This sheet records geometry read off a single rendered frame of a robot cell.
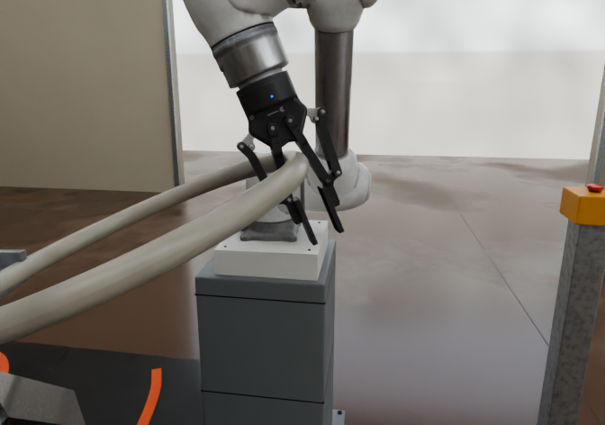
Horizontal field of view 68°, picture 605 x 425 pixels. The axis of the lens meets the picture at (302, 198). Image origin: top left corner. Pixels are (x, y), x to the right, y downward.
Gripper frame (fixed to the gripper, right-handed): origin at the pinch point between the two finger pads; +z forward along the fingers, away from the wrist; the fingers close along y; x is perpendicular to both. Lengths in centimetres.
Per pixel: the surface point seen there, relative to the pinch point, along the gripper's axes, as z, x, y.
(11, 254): -11.6, -10.2, 43.4
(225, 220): -8.9, 21.4, 10.6
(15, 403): 18, -32, 68
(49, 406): 25, -41, 68
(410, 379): 125, -124, -26
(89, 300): -8.1, 24.8, 22.7
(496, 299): 152, -191, -111
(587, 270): 57, -42, -68
